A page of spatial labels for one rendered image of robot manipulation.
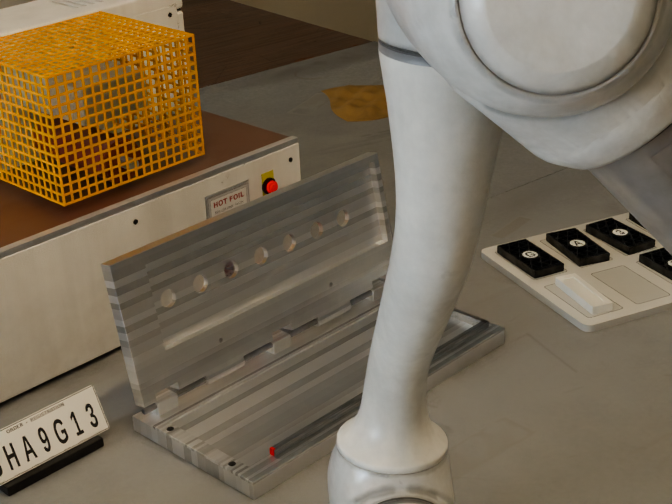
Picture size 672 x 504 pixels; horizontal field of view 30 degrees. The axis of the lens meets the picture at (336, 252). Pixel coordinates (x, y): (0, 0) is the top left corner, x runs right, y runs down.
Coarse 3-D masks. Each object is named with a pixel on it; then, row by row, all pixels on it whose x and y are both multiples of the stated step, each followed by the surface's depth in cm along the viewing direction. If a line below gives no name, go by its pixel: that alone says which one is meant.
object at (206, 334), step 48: (288, 192) 156; (336, 192) 163; (192, 240) 147; (240, 240) 152; (336, 240) 164; (384, 240) 170; (144, 288) 141; (192, 288) 148; (240, 288) 153; (288, 288) 158; (336, 288) 163; (144, 336) 142; (192, 336) 147; (240, 336) 152; (144, 384) 143
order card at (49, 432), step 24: (48, 408) 140; (72, 408) 142; (96, 408) 144; (0, 432) 136; (24, 432) 138; (48, 432) 140; (72, 432) 142; (96, 432) 144; (0, 456) 136; (24, 456) 138; (48, 456) 139; (0, 480) 136
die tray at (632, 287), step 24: (624, 216) 193; (600, 240) 186; (504, 264) 180; (576, 264) 179; (600, 264) 179; (624, 264) 178; (528, 288) 174; (552, 288) 173; (600, 288) 172; (624, 288) 172; (648, 288) 171; (576, 312) 166; (624, 312) 166; (648, 312) 166
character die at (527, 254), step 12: (528, 240) 184; (504, 252) 182; (516, 252) 181; (528, 252) 180; (540, 252) 180; (516, 264) 179; (528, 264) 177; (540, 264) 178; (552, 264) 177; (540, 276) 176
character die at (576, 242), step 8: (552, 232) 186; (560, 232) 187; (568, 232) 186; (576, 232) 187; (552, 240) 185; (560, 240) 184; (568, 240) 184; (576, 240) 183; (584, 240) 184; (592, 240) 183; (560, 248) 183; (568, 248) 182; (576, 248) 181; (584, 248) 182; (592, 248) 181; (600, 248) 181; (568, 256) 181; (576, 256) 179; (584, 256) 179; (592, 256) 178; (600, 256) 179; (608, 256) 179; (584, 264) 178
